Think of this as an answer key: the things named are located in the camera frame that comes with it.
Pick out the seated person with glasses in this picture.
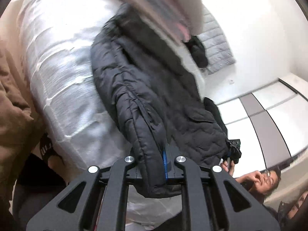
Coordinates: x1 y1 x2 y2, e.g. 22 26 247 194
235 167 281 204

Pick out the grey folded duvet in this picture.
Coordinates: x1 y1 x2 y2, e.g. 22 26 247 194
178 0 203 35

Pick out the brown garment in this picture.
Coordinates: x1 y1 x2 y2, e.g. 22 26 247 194
1 41 44 211

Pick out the black quilted puffer coat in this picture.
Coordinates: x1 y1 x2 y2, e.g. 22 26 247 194
90 4 229 198

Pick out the grey quilted headboard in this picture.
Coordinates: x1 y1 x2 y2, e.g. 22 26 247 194
198 7 236 75

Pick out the small black puffer jacket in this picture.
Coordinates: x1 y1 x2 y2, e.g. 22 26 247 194
184 35 208 68

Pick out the white grey wardrobe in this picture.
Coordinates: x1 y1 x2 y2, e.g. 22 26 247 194
218 74 307 177

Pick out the beige folded blanket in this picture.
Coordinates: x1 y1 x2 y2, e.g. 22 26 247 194
122 0 188 43

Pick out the pink folded blanket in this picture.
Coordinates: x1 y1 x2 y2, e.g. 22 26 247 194
175 23 191 42

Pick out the person's bare hand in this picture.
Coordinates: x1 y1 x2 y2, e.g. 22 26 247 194
220 159 235 176

